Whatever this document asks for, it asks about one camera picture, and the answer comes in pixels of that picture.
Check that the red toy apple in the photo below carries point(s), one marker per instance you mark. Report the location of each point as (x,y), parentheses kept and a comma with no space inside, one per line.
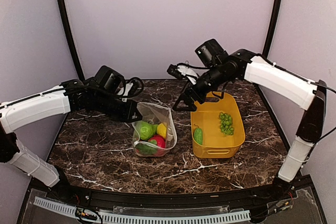
(159,143)

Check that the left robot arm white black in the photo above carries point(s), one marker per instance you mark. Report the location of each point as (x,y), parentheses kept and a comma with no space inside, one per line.
(19,113)

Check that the black right frame post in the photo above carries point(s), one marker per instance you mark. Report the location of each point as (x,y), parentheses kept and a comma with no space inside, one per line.
(272,27)

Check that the green toy guava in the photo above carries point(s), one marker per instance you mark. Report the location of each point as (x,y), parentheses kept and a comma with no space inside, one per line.
(146,130)

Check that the green toy cucumber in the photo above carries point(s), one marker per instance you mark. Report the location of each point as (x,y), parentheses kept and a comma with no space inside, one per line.
(198,135)

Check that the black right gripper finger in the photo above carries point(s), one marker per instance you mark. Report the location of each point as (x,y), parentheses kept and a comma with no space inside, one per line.
(186,91)
(184,103)

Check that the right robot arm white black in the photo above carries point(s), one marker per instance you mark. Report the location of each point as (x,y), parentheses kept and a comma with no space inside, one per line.
(307,94)

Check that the black left frame post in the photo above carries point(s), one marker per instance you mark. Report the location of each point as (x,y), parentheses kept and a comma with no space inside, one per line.
(70,40)

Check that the white slotted cable duct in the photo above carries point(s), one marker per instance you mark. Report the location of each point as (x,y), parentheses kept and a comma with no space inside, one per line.
(145,215)

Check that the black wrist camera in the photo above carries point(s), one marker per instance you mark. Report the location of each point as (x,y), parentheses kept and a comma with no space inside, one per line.
(211,53)
(108,79)

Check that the yellow toy lemon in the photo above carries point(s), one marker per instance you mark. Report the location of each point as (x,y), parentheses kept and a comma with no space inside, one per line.
(161,130)

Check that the black front rail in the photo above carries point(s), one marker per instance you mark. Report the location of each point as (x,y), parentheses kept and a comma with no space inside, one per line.
(245,198)

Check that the green toy grapes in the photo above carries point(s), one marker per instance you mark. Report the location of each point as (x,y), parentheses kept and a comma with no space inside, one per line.
(226,125)

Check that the yellow plastic basket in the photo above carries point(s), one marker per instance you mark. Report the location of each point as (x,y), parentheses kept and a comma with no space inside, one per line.
(215,143)

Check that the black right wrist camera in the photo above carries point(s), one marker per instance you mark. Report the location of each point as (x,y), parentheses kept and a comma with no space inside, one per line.
(211,53)

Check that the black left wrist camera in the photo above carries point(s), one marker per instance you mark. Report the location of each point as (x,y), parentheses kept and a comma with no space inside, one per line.
(108,79)

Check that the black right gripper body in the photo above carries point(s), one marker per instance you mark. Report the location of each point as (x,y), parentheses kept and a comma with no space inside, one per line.
(217,78)

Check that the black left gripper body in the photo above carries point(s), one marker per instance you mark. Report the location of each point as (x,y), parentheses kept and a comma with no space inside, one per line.
(104,104)

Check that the clear dotted zip top bag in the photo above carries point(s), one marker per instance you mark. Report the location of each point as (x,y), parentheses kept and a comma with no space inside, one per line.
(155,114)

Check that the small right wrist webcam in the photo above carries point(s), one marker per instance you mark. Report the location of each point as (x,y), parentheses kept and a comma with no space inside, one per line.
(183,72)

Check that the black frame post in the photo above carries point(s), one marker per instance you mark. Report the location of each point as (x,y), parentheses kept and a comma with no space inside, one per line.
(70,40)
(272,27)

